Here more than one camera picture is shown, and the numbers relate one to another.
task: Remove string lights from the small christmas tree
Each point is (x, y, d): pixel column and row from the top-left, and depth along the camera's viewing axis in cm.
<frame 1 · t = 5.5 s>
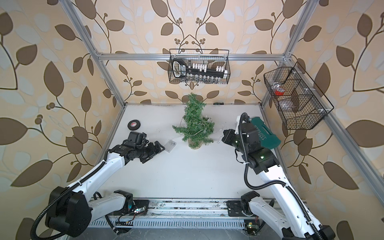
left hand: (157, 149, 83), fingers open
right hand: (222, 131, 72), fingers closed
small green christmas tree: (196, 127, 73), point 30 cm above the table
black tape roll: (133, 124, 110), on the table

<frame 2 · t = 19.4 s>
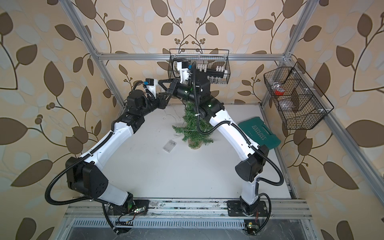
left hand: (166, 91, 74), fingers open
right hand: (157, 82, 61), fingers closed
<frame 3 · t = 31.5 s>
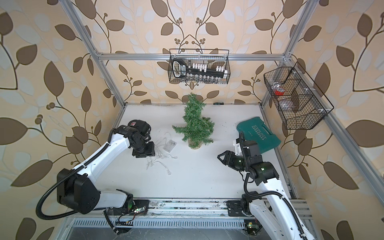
left hand: (149, 153, 80), fingers open
right hand: (221, 158, 75), fingers open
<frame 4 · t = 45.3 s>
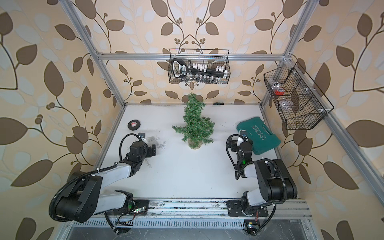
left hand: (144, 143, 91), fingers open
right hand: (238, 137, 92), fingers open
